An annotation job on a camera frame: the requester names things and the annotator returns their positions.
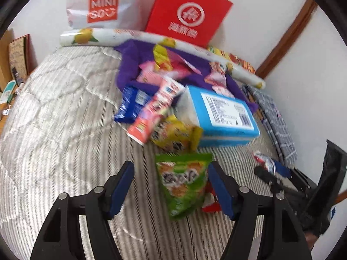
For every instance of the red Haidilao paper bag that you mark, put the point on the red Haidilao paper bag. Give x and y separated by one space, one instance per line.
192 21

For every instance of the small pink white candy packet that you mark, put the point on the small pink white candy packet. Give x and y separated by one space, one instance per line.
221 90

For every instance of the yellow cracker snack packet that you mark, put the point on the yellow cracker snack packet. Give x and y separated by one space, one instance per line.
174 136

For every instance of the purple towel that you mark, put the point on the purple towel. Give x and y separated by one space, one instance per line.
136 52

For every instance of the brown wooden door frame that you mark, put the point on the brown wooden door frame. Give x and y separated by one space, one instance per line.
288 39

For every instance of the green cracker snack packet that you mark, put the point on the green cracker snack packet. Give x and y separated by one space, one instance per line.
183 179

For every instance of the dark blue snack packet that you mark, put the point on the dark blue snack packet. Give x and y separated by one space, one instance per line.
133 101

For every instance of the white Miniso shopping bag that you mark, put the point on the white Miniso shopping bag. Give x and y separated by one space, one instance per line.
119 14

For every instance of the yellow chips bag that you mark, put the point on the yellow chips bag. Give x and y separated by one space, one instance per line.
218 52

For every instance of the orange chips bag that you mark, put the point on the orange chips bag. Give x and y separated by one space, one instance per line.
243 63

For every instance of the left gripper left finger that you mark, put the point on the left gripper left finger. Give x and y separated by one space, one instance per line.
60 235

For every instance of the grey checked fabric pouch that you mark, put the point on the grey checked fabric pouch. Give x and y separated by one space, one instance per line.
274 124

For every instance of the blue tissue pack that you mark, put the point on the blue tissue pack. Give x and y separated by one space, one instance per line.
225 121

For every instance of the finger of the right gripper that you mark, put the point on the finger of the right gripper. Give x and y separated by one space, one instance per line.
276 185
281 170

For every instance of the rolled lemon print mat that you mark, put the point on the rolled lemon print mat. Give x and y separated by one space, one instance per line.
115 37

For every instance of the pink panda snack packet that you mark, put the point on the pink panda snack packet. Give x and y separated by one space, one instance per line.
217 76

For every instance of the striped quilted bed cover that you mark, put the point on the striped quilted bed cover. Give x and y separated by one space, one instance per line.
60 137

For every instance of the red festive snack packet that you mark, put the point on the red festive snack packet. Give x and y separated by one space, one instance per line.
210 202

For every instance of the pink strawberry bear snack stick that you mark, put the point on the pink strawberry bear snack stick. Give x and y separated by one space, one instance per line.
154 111

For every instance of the large magenta snack bag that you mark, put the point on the large magenta snack bag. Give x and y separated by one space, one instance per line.
181 69

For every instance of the right hand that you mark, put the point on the right hand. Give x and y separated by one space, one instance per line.
311 239

